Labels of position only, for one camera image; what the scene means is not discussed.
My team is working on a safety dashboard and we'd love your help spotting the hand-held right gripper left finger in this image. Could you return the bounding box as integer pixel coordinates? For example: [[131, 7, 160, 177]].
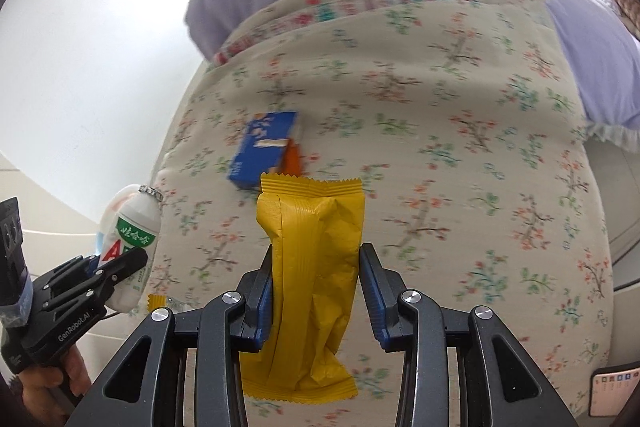
[[70, 247, 275, 427]]

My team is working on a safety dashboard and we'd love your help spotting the white plastic drink bottle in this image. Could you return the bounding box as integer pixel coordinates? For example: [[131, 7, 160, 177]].
[[96, 184, 164, 313]]

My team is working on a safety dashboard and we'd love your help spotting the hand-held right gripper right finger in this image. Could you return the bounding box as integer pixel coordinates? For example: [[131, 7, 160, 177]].
[[359, 243, 561, 427]]

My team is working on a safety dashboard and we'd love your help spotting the floral beige blanket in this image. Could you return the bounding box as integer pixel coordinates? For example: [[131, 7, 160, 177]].
[[145, 0, 617, 427]]

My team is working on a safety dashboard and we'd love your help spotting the orange packet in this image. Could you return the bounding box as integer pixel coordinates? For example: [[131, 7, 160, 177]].
[[280, 144, 304, 178]]

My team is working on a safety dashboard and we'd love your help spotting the dark blue cardboard box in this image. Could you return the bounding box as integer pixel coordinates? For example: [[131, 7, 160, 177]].
[[228, 111, 301, 190]]

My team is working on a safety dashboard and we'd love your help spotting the tablet with white screen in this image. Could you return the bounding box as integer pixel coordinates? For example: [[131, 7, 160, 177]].
[[590, 365, 640, 418]]

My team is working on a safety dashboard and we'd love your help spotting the large yellow wrapper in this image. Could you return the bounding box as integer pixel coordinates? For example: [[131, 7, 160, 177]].
[[239, 173, 367, 404]]

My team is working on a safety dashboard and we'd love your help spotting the person's left hand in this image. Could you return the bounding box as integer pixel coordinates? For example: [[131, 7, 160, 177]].
[[22, 348, 94, 426]]

